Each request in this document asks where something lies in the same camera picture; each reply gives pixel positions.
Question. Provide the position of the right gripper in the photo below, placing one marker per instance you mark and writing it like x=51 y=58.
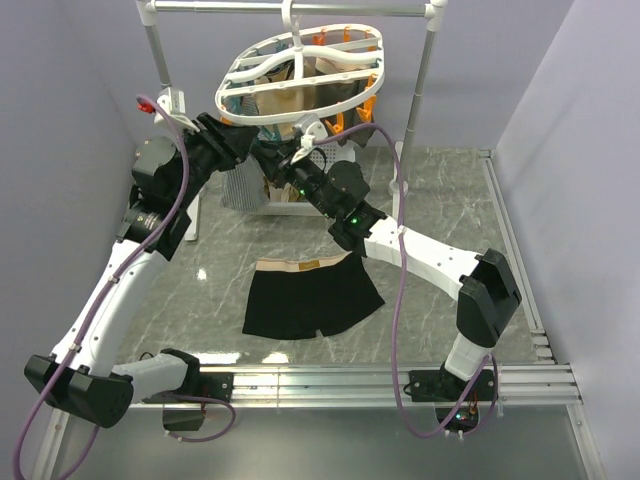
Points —
x=273 y=154

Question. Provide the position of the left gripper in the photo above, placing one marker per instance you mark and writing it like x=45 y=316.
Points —
x=236 y=141

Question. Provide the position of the white clip hanger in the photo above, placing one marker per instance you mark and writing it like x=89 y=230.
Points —
x=348 y=58

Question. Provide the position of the black underwear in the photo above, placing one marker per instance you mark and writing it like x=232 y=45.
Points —
x=298 y=300

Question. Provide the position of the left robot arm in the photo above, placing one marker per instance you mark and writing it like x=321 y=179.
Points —
x=81 y=376

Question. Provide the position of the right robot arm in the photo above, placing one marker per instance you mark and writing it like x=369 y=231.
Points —
x=483 y=285

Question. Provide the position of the beige underwear in basket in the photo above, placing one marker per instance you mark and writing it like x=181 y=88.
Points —
x=285 y=194

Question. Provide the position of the striped grey hanging underwear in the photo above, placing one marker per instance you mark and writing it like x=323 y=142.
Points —
x=244 y=188

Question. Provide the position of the beige hanging underwear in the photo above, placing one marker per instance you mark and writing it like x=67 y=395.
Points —
x=288 y=100

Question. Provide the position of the white plastic basket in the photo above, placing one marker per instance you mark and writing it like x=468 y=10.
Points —
x=324 y=158

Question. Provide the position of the white clothes rack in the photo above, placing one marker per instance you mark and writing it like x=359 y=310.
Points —
x=432 y=12

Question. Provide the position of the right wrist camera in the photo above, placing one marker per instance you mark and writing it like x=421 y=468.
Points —
x=310 y=128

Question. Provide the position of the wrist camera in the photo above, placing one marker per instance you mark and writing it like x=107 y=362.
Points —
x=168 y=109
x=310 y=128

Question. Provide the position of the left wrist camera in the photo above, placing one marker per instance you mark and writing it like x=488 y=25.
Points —
x=168 y=109

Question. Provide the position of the aluminium rail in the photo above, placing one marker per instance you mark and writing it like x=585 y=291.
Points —
x=287 y=386

